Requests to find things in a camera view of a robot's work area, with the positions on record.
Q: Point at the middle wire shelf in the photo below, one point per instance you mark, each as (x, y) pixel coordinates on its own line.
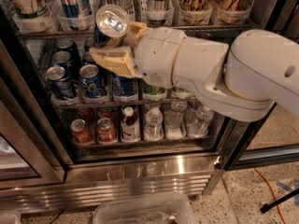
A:
(75, 103)

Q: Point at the top wire shelf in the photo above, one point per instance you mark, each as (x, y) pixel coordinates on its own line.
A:
(206, 28)

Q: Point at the green can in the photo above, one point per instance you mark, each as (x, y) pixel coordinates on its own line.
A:
(180, 91)
(153, 90)

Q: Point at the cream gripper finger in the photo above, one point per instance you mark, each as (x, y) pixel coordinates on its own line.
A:
(136, 31)
(120, 61)

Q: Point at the stainless steel fridge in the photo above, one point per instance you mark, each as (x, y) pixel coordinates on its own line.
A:
(46, 170)

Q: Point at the clear plastic bin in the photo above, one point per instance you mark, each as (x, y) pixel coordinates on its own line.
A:
(153, 209)

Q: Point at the green can front middle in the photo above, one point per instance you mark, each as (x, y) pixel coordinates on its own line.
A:
(180, 91)

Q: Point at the blue pepsi can front right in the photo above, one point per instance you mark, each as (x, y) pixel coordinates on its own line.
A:
(123, 86)

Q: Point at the blue pepsi can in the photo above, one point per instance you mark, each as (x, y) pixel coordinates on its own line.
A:
(91, 80)
(123, 86)
(61, 83)

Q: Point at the black stand leg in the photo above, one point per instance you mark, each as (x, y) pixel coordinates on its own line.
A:
(266, 207)

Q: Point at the red soda can right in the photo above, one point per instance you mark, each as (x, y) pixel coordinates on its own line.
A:
(105, 131)

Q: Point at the dark juice bottle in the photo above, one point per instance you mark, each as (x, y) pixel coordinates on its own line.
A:
(130, 129)

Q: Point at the clear water bottle right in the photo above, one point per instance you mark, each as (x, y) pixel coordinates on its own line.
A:
(202, 118)

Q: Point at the green can front left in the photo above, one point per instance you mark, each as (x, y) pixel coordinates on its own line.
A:
(153, 90)

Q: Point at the clear water bottle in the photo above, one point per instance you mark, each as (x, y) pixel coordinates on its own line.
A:
(202, 118)
(153, 124)

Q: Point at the wire shelf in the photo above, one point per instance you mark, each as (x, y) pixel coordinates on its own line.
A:
(75, 103)
(206, 28)

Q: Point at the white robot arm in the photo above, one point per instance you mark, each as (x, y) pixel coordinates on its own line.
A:
(241, 81)

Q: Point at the white patterned tall can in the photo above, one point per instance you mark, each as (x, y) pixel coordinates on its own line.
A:
(30, 9)

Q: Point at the red soda can left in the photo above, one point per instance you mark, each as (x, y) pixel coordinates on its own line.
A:
(81, 131)

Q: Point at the clear water bottle left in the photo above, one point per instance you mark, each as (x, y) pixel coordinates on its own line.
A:
(153, 124)

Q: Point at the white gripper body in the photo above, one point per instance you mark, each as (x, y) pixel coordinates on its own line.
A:
(155, 55)

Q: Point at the blue pepsi can front middle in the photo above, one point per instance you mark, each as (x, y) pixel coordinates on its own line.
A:
(91, 80)

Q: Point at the red soda can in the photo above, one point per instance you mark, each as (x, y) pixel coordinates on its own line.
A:
(81, 131)
(105, 131)

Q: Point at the blue pepsi can front left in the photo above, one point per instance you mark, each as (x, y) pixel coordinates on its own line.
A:
(61, 83)

